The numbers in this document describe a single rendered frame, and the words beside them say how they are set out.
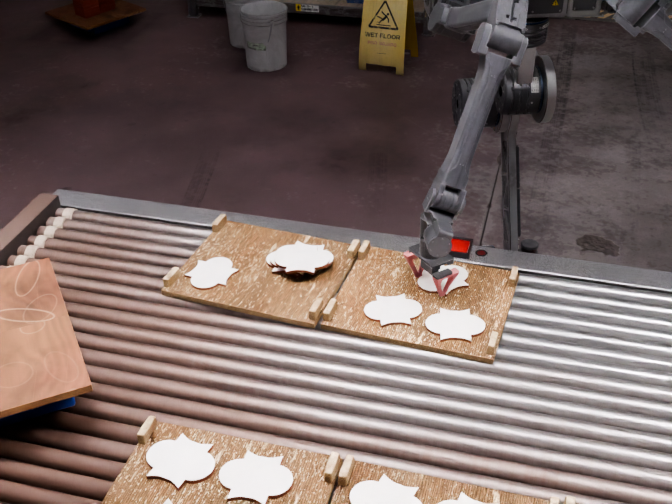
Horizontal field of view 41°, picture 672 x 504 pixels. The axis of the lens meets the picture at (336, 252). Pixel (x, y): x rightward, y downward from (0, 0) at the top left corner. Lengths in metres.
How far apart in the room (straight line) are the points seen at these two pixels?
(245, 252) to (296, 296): 0.24
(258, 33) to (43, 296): 3.80
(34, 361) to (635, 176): 3.47
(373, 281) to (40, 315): 0.80
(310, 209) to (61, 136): 1.62
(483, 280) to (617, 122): 3.14
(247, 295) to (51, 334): 0.49
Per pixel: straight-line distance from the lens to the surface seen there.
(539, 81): 2.77
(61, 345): 2.02
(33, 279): 2.24
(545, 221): 4.34
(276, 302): 2.21
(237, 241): 2.45
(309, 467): 1.82
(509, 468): 1.86
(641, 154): 5.03
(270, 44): 5.79
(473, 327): 2.13
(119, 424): 1.98
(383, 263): 2.34
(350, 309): 2.18
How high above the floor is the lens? 2.28
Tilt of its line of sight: 34 degrees down
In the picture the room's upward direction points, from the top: 1 degrees counter-clockwise
